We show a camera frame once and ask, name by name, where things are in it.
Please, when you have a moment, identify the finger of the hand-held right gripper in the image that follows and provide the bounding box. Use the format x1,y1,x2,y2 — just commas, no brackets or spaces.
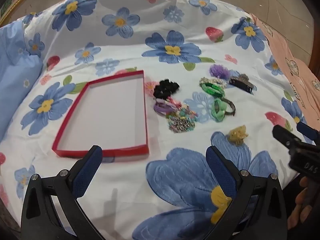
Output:
272,125,302,153
297,122,320,142

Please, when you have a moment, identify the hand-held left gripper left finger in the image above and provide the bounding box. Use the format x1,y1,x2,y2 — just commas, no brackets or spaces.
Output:
21,145,105,240

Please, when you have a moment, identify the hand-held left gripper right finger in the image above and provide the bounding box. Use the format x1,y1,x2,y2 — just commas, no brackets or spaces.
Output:
205,145,288,240

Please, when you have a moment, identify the yellow hair claw clip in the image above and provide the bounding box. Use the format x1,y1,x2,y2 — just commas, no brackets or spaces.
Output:
227,125,249,146

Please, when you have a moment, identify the green-faced wrist watch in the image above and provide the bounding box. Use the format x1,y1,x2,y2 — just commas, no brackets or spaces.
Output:
211,97,237,123

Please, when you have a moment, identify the red cardboard box tray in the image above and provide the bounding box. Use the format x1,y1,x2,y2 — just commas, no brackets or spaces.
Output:
52,70,150,158

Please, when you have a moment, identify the green woven bracelet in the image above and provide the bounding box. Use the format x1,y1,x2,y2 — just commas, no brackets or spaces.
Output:
199,81,225,98

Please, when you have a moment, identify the black scrunchie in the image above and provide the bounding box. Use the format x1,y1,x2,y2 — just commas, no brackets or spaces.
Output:
153,79,180,99

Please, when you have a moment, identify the person's right hand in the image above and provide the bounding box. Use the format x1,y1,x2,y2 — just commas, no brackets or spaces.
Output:
287,177,313,229

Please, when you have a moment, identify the pink printed cloth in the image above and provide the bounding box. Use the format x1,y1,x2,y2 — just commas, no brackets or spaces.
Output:
250,12,320,130

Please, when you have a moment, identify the black hair claw clip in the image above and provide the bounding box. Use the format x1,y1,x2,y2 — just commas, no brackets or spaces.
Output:
229,74,255,95

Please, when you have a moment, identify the pearl hair clip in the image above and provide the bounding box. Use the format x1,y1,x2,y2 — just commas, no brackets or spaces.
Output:
200,77,227,88

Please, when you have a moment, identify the blue pillow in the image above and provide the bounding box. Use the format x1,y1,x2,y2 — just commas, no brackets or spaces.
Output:
0,20,44,140

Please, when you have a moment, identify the blue floral bedsheet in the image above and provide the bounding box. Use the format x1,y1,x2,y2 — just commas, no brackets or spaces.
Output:
0,0,308,240

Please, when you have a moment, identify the colourful bead bracelet pile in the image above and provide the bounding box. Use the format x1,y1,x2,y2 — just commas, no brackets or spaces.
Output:
172,104,199,123

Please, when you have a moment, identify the purple fluffy hair tie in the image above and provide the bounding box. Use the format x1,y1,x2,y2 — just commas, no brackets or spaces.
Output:
209,64,231,78

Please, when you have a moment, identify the gold picture frame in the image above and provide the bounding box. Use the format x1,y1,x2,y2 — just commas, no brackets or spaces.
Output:
0,0,50,27

